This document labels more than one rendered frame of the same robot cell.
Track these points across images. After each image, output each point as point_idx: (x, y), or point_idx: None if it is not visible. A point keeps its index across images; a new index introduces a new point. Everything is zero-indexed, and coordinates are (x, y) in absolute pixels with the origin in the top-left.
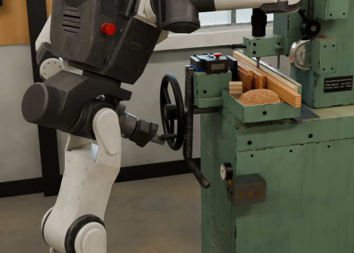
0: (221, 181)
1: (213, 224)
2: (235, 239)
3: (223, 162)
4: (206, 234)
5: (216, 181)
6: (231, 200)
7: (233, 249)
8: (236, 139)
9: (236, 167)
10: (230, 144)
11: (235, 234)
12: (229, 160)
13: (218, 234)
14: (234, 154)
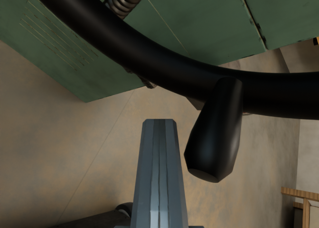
0: (132, 19)
1: (47, 27)
2: (135, 88)
3: (172, 4)
4: (4, 12)
5: None
6: (196, 103)
7: (119, 87)
8: (305, 40)
9: (229, 61)
10: (258, 17)
11: (139, 87)
12: (214, 33)
13: (72, 51)
14: (251, 46)
